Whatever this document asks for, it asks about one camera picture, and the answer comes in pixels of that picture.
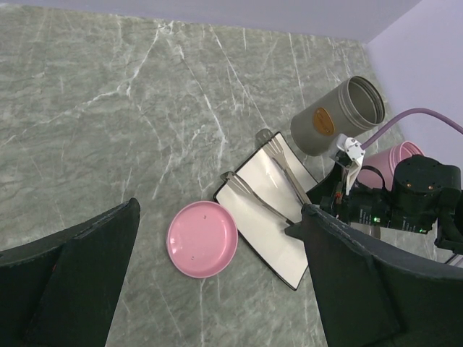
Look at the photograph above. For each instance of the white square plate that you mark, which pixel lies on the white square plate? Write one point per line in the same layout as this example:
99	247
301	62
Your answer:
265	235

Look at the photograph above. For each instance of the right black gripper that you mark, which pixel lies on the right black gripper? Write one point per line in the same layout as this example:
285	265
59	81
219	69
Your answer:
362	205

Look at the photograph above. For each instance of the grey lid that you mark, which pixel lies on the grey lid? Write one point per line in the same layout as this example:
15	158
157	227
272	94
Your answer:
374	231

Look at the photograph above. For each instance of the pink cylindrical container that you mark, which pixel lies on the pink cylindrical container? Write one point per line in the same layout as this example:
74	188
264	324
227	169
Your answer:
386	162

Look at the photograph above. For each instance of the grey cylindrical container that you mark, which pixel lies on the grey cylindrical container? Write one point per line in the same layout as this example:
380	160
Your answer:
352	108

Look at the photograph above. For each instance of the pink lid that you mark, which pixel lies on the pink lid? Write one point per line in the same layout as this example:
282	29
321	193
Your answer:
202	239

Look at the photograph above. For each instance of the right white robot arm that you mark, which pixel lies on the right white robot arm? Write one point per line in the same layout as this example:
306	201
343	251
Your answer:
424	192

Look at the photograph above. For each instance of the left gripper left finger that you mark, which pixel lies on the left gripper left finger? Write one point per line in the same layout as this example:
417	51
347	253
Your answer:
63	289

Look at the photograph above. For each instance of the metal tongs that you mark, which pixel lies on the metal tongs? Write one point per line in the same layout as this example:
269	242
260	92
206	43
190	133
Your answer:
272	180

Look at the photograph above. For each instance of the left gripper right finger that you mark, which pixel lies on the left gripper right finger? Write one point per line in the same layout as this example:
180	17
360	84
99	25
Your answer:
370	293

